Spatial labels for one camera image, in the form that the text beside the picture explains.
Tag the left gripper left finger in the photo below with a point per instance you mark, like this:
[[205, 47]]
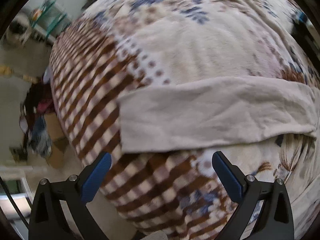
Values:
[[47, 219]]

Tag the beige garment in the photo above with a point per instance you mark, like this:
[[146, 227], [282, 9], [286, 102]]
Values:
[[215, 112]]

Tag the floral plush bed blanket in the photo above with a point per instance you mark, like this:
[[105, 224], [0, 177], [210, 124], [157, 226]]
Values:
[[118, 46]]

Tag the green metal shelf rack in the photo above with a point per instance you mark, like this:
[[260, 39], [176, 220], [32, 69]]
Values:
[[50, 19]]

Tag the cardboard box on floor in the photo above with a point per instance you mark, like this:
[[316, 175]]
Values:
[[59, 142]]

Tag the dark clothes pile on floor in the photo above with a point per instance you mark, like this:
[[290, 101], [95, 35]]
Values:
[[37, 103]]

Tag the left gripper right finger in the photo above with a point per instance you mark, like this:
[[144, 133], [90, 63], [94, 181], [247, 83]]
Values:
[[275, 219]]

